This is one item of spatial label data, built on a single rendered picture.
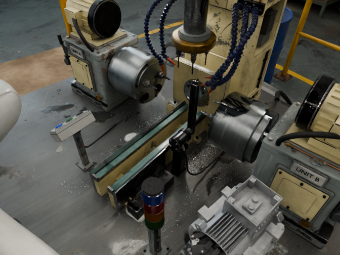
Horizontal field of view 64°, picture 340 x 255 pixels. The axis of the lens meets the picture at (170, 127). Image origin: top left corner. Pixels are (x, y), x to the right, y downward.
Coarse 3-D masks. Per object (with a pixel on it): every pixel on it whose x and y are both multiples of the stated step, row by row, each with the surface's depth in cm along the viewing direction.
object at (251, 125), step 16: (240, 96) 109; (224, 112) 105; (240, 112) 103; (256, 112) 102; (272, 112) 104; (208, 128) 110; (224, 128) 105; (240, 128) 102; (256, 128) 100; (272, 128) 106; (224, 144) 108; (240, 144) 103; (256, 144) 100; (240, 160) 110
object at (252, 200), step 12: (240, 192) 76; (252, 192) 76; (264, 192) 76; (228, 204) 71; (240, 204) 74; (252, 204) 71; (264, 204) 74; (276, 204) 70; (240, 216) 69; (252, 216) 71; (264, 216) 68; (252, 228) 68
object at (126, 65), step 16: (128, 48) 136; (112, 64) 134; (128, 64) 130; (144, 64) 127; (112, 80) 137; (128, 80) 130; (144, 80) 131; (160, 80) 143; (128, 96) 139; (144, 96) 137
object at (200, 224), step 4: (240, 184) 82; (236, 188) 82; (276, 212) 75; (280, 212) 75; (276, 216) 74; (280, 216) 74; (200, 220) 73; (276, 220) 75; (280, 220) 74; (196, 224) 72; (200, 224) 72; (204, 224) 72; (196, 228) 73; (200, 228) 72; (204, 228) 72
